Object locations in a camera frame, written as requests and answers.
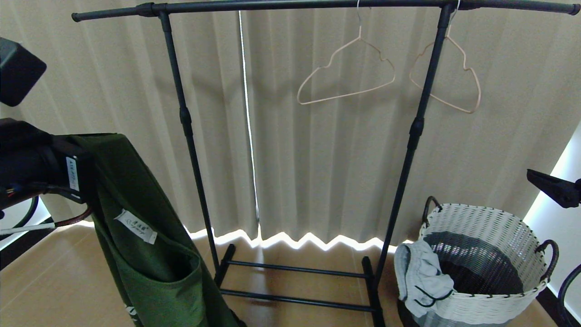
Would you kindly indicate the pink clothes hanger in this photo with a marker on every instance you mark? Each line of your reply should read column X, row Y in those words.
column 479, row 93
column 360, row 32

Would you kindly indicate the black clothes rack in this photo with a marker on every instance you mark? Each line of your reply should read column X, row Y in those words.
column 415, row 129

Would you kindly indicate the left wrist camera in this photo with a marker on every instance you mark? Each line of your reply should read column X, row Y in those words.
column 18, row 72

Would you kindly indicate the green long-sleeved shirt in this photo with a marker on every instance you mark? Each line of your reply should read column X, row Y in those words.
column 150, row 254

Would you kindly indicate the pale grey shorts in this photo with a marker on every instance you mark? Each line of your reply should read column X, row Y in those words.
column 422, row 272

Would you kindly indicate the white laundry basket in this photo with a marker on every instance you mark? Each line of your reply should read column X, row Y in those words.
column 476, row 222

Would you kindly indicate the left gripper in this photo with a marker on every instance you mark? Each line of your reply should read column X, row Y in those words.
column 32, row 159

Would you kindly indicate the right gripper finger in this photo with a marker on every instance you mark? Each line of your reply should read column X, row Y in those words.
column 563, row 190

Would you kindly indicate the beige curtain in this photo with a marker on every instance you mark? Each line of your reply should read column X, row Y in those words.
column 317, row 181

